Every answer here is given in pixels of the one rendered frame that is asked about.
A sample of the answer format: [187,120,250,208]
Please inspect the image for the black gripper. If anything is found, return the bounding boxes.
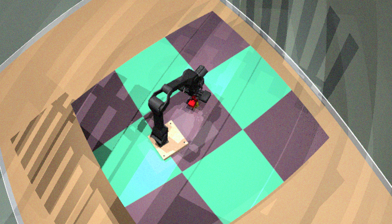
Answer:
[178,83,211,103]

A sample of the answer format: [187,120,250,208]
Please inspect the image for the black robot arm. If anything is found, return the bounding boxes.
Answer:
[148,65,208,148]

